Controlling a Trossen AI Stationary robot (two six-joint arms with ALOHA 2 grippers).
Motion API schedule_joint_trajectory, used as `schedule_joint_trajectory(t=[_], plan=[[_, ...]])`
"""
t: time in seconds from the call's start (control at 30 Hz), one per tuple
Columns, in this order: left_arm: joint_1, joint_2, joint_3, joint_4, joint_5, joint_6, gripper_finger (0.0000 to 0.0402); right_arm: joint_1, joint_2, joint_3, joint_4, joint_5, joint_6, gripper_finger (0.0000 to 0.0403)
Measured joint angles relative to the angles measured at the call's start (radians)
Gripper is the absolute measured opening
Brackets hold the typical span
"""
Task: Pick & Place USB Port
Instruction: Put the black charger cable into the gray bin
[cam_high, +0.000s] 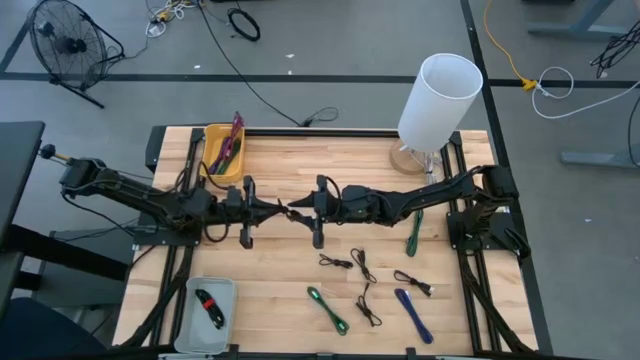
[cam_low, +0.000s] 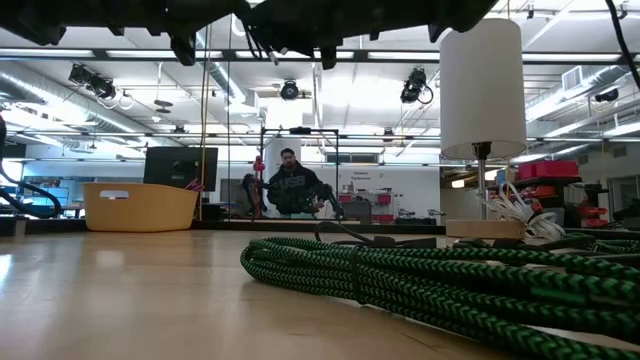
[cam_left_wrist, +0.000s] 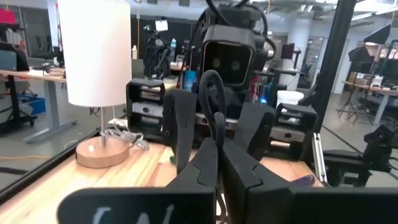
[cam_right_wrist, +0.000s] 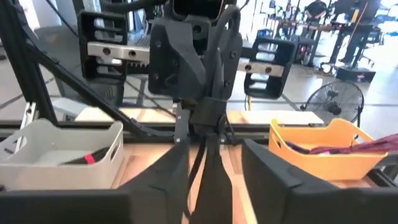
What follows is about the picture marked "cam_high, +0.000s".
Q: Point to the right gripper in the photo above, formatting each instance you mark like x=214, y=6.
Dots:
x=320, y=235

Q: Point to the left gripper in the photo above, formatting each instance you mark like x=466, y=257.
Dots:
x=246, y=235

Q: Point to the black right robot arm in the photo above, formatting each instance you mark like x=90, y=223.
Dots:
x=425, y=195

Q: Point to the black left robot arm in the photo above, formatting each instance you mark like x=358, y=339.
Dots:
x=130, y=195

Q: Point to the yellow plastic bin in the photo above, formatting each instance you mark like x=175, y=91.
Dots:
x=222, y=178

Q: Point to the light grey plastic bin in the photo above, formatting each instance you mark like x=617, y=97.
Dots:
x=205, y=345

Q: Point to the white shade table lamp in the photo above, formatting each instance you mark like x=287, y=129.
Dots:
x=440, y=100

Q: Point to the black desk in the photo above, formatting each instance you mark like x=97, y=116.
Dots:
x=17, y=165

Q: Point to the black floor fan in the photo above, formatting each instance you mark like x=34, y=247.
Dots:
x=69, y=46

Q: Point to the mesh office chair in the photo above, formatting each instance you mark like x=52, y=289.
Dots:
x=35, y=335

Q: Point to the grey desk foot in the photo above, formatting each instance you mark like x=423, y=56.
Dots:
x=600, y=159

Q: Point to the grey desk legs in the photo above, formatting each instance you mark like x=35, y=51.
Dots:
x=575, y=30

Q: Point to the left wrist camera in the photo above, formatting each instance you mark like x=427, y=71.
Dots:
x=233, y=197

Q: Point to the black aluminium table frame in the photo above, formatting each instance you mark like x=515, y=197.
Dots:
x=320, y=133

